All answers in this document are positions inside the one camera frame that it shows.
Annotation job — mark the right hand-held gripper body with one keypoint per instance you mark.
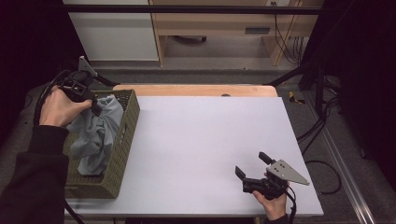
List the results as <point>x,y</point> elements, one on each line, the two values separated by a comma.
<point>274,182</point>

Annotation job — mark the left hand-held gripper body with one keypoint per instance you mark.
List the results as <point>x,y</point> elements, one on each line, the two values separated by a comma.
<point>77,87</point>

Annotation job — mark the grey cloth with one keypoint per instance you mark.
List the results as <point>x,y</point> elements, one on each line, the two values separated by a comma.
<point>93,140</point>

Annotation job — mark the olive green plastic basket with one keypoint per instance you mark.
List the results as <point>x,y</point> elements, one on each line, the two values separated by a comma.
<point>120,155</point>

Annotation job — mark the person's right hand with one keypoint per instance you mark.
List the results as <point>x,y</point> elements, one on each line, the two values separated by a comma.
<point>274,205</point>

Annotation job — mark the person's left hand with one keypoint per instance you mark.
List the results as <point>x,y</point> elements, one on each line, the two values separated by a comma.
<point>60,107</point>

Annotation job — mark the black stand leg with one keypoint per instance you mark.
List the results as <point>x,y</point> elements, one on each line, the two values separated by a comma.
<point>107,81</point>

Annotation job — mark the white cabinet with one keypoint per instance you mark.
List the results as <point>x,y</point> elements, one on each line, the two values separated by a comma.
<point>112,34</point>

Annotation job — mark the yellow and black tool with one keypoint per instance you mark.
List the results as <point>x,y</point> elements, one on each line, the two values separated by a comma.
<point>293,98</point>

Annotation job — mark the wooden table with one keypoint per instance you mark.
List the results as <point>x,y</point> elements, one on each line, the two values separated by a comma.
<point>193,90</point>

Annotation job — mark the wooden desk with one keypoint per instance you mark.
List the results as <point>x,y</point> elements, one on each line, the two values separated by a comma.
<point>214,23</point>

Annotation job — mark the metal floor rail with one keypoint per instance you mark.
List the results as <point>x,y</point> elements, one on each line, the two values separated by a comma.
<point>345,174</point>

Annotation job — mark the black stand with post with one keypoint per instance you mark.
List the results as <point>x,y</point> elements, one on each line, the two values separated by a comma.
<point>319,84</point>

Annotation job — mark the black horizontal frame bar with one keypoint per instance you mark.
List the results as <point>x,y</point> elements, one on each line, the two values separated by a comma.
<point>186,9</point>

